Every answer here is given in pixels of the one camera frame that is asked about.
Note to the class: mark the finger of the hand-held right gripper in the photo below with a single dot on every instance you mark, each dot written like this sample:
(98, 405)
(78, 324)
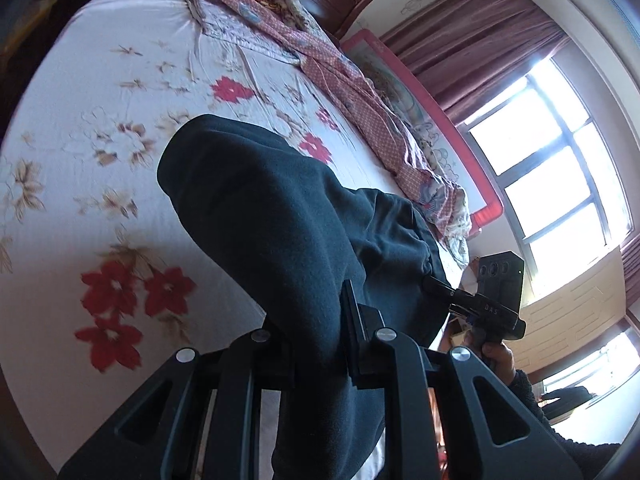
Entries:
(440, 287)

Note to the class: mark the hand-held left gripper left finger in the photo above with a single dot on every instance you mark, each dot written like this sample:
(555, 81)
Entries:
(277, 360)

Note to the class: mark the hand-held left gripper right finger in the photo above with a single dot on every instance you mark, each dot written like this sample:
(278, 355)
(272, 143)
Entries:
(357, 330)

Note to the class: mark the black pants with red-white stripes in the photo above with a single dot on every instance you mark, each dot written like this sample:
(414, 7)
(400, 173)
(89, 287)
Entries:
(280, 220)

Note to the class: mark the person's right forearm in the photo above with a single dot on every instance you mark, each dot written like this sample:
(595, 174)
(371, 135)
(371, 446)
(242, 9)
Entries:
(550, 435)

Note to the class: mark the person's right hand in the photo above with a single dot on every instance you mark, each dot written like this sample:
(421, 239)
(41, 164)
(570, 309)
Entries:
(500, 360)

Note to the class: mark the light floral blanket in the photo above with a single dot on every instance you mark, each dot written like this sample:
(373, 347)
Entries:
(457, 240)

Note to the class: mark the dark bag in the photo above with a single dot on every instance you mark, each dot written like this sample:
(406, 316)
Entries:
(567, 402)

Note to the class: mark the large window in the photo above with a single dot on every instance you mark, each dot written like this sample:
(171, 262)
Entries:
(550, 160)

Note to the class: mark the pink bordered mat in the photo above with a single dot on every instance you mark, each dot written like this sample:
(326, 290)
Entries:
(420, 110)

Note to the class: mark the pink checked quilt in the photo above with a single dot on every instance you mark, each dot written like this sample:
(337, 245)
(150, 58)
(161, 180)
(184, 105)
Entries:
(350, 85)

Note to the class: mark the purple curtain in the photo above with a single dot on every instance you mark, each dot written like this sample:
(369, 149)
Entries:
(475, 35)

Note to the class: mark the floral white bed sheet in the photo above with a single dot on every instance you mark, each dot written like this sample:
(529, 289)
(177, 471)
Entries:
(100, 160)

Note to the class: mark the pale patterned pillow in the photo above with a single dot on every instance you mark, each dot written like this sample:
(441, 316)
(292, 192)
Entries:
(235, 25)

